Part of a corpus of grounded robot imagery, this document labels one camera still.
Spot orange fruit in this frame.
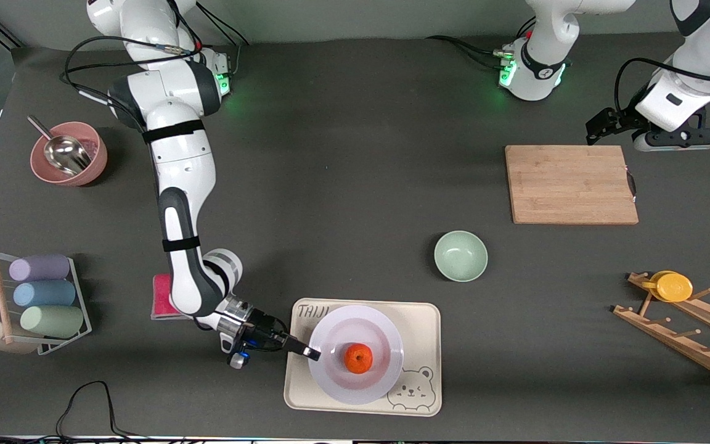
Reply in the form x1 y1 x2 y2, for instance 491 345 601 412
344 343 373 375

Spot white round plate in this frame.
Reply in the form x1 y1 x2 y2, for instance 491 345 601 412
308 305 404 406

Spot wooden cutting board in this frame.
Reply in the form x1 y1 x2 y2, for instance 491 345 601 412
505 145 640 225

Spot pink folded cloth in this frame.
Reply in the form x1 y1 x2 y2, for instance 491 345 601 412
151 273 178 321

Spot beige bear print tray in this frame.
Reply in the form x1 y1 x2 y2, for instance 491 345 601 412
284 298 443 417

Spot yellow cup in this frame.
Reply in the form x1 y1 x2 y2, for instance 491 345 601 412
642 270 694 303

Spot pale green bowl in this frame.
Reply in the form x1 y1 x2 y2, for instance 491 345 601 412
434 231 489 283

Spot green cup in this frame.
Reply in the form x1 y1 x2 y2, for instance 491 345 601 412
20 305 84 339

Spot blue cup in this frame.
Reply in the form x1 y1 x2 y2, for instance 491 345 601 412
13 281 76 308

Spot wooden peg drying rack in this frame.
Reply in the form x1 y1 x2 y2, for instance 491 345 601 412
613 271 710 388

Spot purple cup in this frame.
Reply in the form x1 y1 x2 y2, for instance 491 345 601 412
9 253 71 282

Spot pink bowl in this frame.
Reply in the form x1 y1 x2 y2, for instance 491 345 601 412
30 121 108 187

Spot metal scoop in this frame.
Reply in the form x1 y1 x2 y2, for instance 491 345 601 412
27 115 92 176

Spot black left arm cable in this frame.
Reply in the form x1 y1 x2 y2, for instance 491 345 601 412
613 57 710 116

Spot black left base cables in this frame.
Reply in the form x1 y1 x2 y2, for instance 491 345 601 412
426 15 537 70

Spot black base cables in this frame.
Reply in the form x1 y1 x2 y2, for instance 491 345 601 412
195 3 254 47
426 15 537 70

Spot black loose table cable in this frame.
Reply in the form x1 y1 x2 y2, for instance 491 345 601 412
0 381 165 442

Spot white wire cup rack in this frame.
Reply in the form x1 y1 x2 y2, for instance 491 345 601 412
0 248 92 356

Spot black right base cables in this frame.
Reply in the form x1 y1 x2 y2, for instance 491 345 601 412
195 3 254 47

